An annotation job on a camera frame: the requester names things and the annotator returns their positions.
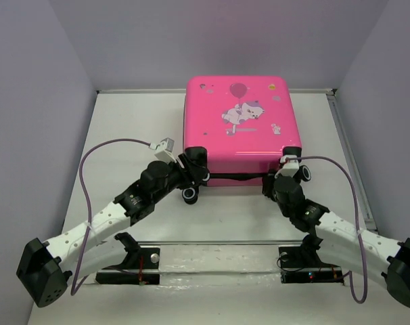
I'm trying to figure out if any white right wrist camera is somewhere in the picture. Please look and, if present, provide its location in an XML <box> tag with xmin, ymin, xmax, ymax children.
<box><xmin>275</xmin><ymin>155</ymin><xmax>300</xmax><ymax>179</ymax></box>

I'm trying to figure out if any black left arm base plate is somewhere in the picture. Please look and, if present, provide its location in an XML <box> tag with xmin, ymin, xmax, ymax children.
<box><xmin>95</xmin><ymin>246</ymin><xmax>160</xmax><ymax>286</ymax></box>

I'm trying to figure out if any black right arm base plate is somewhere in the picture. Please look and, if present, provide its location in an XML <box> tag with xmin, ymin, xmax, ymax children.
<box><xmin>276</xmin><ymin>246</ymin><xmax>345</xmax><ymax>284</ymax></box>

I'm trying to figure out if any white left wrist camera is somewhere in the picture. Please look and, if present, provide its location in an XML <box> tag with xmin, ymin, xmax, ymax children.
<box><xmin>149</xmin><ymin>137</ymin><xmax>176</xmax><ymax>163</ymax></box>

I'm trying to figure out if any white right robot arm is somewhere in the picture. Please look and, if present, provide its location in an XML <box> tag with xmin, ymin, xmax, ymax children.
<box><xmin>262</xmin><ymin>174</ymin><xmax>410</xmax><ymax>308</ymax></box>

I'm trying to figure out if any pink hard-shell suitcase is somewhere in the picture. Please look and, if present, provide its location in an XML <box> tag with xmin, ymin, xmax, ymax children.
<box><xmin>183</xmin><ymin>75</ymin><xmax>302</xmax><ymax>186</ymax></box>

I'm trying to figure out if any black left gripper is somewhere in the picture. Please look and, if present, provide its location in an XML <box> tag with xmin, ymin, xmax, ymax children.
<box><xmin>152</xmin><ymin>154</ymin><xmax>208</xmax><ymax>203</ymax></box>

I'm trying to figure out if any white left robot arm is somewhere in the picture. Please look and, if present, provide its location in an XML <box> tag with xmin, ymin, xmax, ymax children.
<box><xmin>16</xmin><ymin>144</ymin><xmax>210</xmax><ymax>308</ymax></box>

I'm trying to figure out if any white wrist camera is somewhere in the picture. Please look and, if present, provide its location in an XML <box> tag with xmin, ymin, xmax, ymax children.
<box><xmin>149</xmin><ymin>137</ymin><xmax>176</xmax><ymax>163</ymax></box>
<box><xmin>275</xmin><ymin>155</ymin><xmax>300</xmax><ymax>179</ymax></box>

